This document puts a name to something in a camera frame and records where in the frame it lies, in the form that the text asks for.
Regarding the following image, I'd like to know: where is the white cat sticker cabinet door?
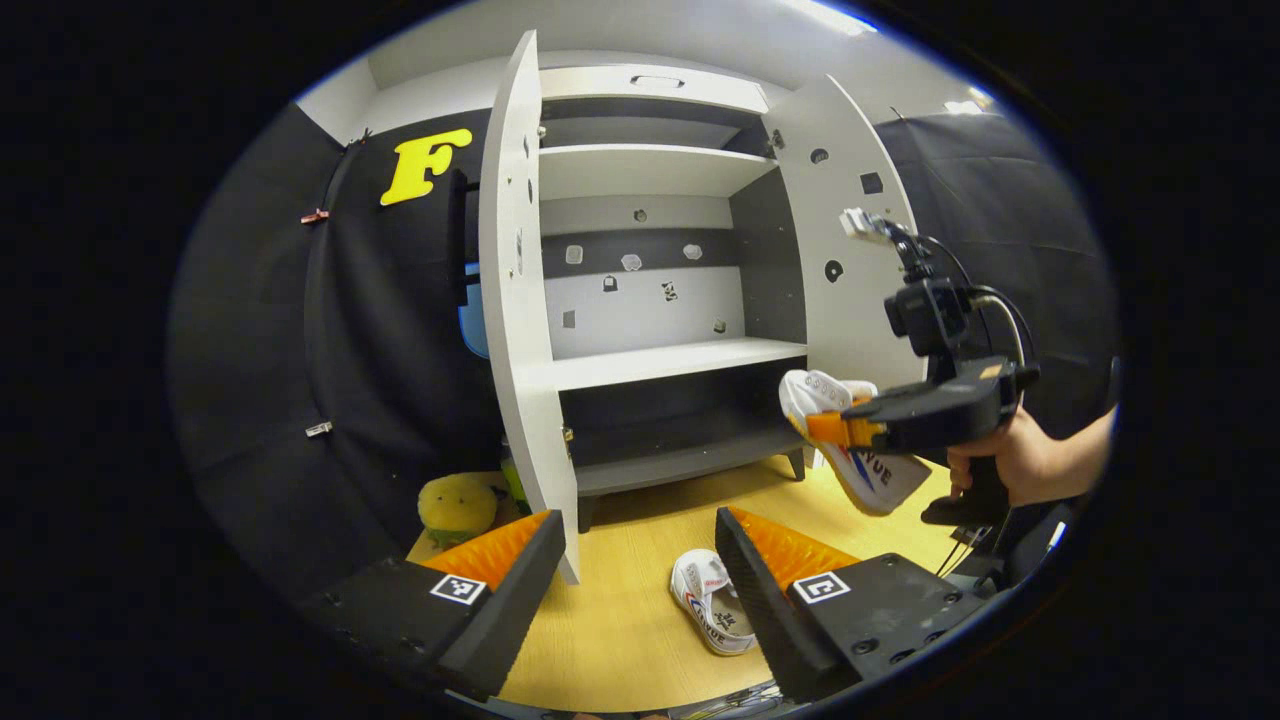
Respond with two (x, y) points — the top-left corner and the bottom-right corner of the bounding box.
(762, 75), (926, 471)

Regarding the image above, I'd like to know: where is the black backdrop cloth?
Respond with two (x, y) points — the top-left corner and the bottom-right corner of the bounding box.
(170, 100), (1121, 601)

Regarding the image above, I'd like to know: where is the white cabinet drawer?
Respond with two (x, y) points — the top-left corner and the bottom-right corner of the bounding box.
(540, 65), (771, 114)

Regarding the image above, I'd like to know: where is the green toy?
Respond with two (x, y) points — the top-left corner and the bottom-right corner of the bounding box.
(500, 435), (532, 513)

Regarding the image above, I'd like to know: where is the yellow plush toy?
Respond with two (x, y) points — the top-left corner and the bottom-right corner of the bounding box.
(418, 473), (498, 547)

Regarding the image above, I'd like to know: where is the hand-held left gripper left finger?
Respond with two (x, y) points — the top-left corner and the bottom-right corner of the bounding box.
(300, 510), (566, 703)

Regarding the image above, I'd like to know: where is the white phone sticker cabinet door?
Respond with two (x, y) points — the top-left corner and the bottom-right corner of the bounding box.
(478, 30), (583, 586)

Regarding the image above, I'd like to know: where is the white canvas shoe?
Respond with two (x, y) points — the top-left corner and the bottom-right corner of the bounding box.
(779, 369), (933, 517)
(670, 548), (761, 657)

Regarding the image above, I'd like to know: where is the white shoe cabinet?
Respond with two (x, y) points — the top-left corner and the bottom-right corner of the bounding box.
(478, 30), (926, 586)

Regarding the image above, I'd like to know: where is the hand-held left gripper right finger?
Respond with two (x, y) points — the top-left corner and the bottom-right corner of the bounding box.
(714, 505), (991, 706)

